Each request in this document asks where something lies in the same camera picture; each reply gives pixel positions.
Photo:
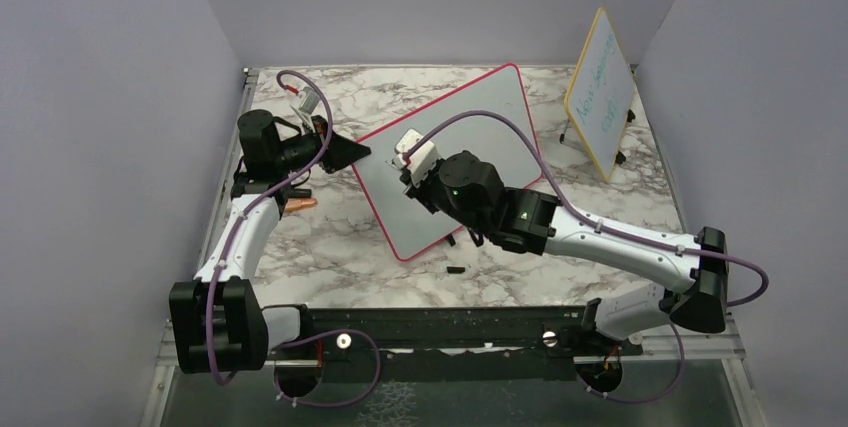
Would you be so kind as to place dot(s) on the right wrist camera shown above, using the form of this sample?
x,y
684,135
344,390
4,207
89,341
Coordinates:
x,y
415,157

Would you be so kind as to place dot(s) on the pink framed whiteboard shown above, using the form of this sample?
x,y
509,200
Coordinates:
x,y
408,227

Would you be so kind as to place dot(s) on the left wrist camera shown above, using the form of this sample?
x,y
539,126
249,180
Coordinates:
x,y
303,106

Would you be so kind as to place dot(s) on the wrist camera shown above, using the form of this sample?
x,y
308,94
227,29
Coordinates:
x,y
415,157
303,106

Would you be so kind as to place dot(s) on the black mounting rail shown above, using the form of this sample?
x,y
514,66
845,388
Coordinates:
x,y
358,345

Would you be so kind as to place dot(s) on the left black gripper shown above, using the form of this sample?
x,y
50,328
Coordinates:
x,y
342,152

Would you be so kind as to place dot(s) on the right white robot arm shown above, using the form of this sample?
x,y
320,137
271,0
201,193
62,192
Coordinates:
x,y
688,279

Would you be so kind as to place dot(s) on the yellow framed whiteboard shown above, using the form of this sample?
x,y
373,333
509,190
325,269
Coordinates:
x,y
600,95

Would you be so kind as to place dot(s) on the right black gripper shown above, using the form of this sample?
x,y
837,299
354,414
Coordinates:
x,y
419,191

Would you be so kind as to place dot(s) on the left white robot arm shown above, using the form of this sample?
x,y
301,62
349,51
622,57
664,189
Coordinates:
x,y
218,324

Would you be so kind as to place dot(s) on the aluminium frame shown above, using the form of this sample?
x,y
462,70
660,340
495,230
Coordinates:
x,y
166,360

